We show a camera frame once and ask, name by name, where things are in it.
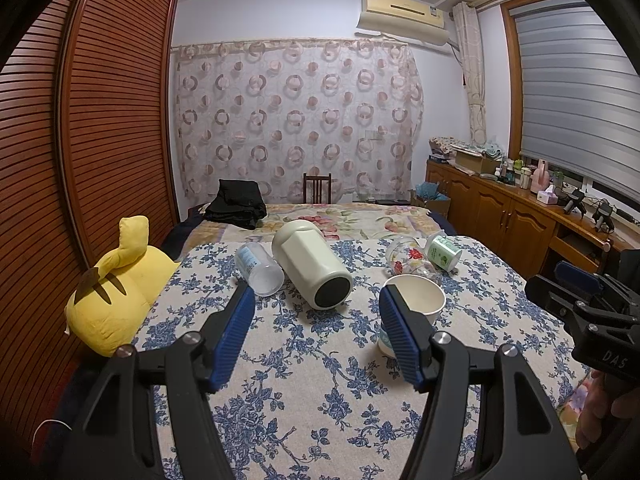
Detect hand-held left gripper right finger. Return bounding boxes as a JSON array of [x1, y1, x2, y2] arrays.
[[378, 284, 584, 480]]

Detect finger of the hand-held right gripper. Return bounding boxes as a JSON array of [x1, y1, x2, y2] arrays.
[[525, 274, 596, 335], [554, 260, 608, 295]]

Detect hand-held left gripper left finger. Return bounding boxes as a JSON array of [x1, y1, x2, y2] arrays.
[[74, 284, 257, 480]]

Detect large cream cup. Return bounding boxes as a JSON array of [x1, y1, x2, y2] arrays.
[[271, 220, 353, 310]]

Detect translucent plastic cup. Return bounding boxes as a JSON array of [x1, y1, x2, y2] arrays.
[[234, 242, 286, 297]]

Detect floral glass cup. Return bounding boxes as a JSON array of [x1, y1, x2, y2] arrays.
[[385, 237, 442, 279]]

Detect green and white paper cup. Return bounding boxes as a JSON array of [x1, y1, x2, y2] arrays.
[[424, 233, 464, 274]]

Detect person's right hand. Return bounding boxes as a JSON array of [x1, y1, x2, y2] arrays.
[[575, 367, 640, 453]]

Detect black device on stand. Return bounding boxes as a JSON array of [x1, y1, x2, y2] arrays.
[[560, 187, 587, 214], [592, 199, 619, 234]]

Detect blue floral blanket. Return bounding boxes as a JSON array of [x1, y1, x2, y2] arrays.
[[117, 237, 592, 480]]

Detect wooden cabinet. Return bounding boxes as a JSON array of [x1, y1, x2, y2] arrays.
[[425, 157, 628, 282]]

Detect pink bottle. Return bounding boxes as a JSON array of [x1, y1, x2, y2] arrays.
[[530, 158, 550, 194]]

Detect pink floral bedsheet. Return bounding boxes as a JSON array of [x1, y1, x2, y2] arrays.
[[187, 202, 447, 257]]

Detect cluster of small bottles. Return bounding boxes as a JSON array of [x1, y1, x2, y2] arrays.
[[494, 157, 534, 190]]

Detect yellow plush toy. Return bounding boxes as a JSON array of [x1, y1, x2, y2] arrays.
[[65, 215, 182, 359]]

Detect black folded clothes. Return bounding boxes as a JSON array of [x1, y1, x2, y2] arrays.
[[205, 178, 269, 229]]

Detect box with blue paper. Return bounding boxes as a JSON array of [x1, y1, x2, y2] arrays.
[[414, 182, 452, 220]]

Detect cardboard box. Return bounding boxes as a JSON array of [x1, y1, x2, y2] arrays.
[[454, 150, 502, 174]]

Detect dark wooden chair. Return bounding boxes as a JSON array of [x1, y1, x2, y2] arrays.
[[302, 172, 333, 205]]

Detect pile of folded fabric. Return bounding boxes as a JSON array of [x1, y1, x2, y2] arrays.
[[429, 134, 507, 159]]

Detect grey window blind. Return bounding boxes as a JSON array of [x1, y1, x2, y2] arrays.
[[512, 0, 640, 207]]

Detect circle patterned curtain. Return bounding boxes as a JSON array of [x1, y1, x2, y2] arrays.
[[170, 39, 425, 202]]

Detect cream patterned side curtain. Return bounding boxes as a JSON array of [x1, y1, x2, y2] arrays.
[[452, 2, 489, 147]]

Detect brown slatted wardrobe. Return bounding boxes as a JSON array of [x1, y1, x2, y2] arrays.
[[0, 0, 180, 413]]

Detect white cable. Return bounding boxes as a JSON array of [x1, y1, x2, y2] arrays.
[[32, 419, 72, 457]]

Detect wall air conditioner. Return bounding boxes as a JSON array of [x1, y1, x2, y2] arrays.
[[355, 0, 450, 47]]

